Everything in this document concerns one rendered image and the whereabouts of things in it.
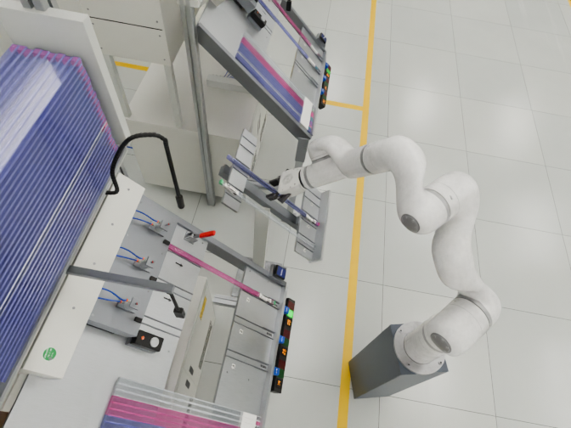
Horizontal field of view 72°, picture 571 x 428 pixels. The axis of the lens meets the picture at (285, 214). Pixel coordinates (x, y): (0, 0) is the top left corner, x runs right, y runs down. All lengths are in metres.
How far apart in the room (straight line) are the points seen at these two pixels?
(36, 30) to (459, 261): 1.04
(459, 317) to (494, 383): 1.34
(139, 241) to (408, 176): 0.71
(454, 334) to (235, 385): 0.67
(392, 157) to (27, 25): 0.81
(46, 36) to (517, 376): 2.50
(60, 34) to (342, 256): 1.94
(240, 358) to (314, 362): 0.91
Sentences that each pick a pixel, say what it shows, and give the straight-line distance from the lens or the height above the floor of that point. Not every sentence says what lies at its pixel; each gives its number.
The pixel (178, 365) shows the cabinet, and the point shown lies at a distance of 1.57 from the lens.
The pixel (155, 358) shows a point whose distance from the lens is 1.18.
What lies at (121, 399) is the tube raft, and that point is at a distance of 1.12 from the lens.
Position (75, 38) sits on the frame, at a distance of 0.86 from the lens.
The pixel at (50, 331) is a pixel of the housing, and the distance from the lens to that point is 0.98.
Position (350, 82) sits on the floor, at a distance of 3.46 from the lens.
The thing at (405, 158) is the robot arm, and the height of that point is 1.42.
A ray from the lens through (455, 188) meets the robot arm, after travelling 1.04.
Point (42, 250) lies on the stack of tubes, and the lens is 0.82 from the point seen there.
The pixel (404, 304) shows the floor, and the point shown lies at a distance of 2.43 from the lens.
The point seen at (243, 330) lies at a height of 0.82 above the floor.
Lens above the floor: 2.14
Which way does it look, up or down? 58 degrees down
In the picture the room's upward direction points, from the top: 10 degrees clockwise
